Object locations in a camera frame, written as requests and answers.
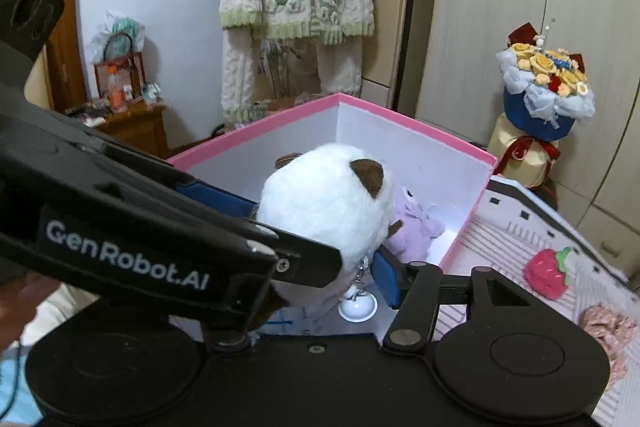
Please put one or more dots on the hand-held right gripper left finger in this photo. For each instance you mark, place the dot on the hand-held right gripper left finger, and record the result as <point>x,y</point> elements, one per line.
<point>227,339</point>

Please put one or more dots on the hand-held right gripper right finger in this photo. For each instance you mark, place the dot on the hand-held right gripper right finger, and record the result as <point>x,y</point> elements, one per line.
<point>387,279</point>

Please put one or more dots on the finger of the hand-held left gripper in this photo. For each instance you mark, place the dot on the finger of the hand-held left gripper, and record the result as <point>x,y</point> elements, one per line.
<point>220,202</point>
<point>310,259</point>

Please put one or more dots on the white brown-eared plush toy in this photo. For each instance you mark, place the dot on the white brown-eared plush toy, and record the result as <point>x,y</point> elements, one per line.
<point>320,202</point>

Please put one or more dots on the purple plush toy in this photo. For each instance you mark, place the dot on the purple plush toy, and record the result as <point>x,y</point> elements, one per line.
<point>417,227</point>

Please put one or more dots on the pink cardboard box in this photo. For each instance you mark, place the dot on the pink cardboard box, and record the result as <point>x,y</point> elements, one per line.
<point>415,142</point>

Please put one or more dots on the person's left hand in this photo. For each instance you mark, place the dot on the person's left hand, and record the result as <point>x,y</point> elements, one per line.
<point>30,297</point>

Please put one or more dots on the white printed leaflet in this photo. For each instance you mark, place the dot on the white printed leaflet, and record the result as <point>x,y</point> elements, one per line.
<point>320,324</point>

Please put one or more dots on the wooden nightstand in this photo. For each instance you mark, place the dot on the wooden nightstand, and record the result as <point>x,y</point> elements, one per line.
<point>135,129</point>

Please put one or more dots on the orange drink bottle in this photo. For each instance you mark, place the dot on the orange drink bottle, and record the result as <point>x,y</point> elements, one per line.
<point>117,94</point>

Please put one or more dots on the brown-trimmed clear tote bag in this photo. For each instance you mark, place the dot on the brown-trimmed clear tote bag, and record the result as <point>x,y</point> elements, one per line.
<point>132,74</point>

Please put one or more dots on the red strawberry plush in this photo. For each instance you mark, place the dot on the red strawberry plush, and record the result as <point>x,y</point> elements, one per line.
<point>545,274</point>

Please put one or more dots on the wooden board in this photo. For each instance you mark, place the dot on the wooden board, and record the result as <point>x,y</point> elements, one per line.
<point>67,57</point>

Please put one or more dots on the cream gift box red ribbon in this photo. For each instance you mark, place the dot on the cream gift box red ribbon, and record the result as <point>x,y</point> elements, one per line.
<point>520,157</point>

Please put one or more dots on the cream knitted pants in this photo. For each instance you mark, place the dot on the cream knitted pants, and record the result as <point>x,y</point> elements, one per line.
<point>340,67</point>

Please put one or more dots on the dark stool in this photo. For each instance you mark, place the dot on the dark stool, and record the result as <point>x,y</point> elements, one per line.
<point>547,194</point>

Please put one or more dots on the white plastic bag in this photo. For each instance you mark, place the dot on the white plastic bag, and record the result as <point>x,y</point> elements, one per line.
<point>117,24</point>

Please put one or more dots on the pink floral scrunchie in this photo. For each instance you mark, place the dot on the pink floral scrunchie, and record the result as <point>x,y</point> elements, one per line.
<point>607,332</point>

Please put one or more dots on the yellow and blue flower bouquet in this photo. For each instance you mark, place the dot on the yellow and blue flower bouquet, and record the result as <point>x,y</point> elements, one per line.
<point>545,92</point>

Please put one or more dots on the beige wardrobe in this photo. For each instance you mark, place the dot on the beige wardrobe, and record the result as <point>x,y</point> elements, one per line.
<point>490,7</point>

